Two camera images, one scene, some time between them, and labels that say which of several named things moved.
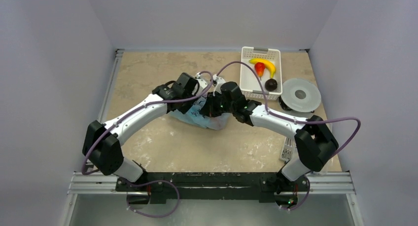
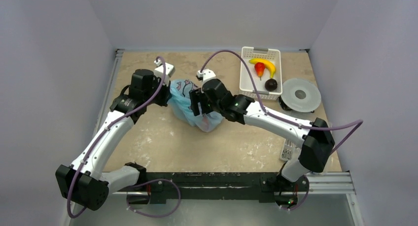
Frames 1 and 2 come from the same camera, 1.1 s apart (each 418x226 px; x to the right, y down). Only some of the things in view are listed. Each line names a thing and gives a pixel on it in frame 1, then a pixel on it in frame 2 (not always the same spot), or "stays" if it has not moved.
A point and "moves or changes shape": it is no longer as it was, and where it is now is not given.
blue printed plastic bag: x=192 y=116 moves or changes shape
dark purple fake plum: x=270 y=85 stays
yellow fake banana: x=269 y=64 stays
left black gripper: x=184 y=107 to x=167 y=95
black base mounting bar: x=262 y=185 stays
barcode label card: x=288 y=149 stays
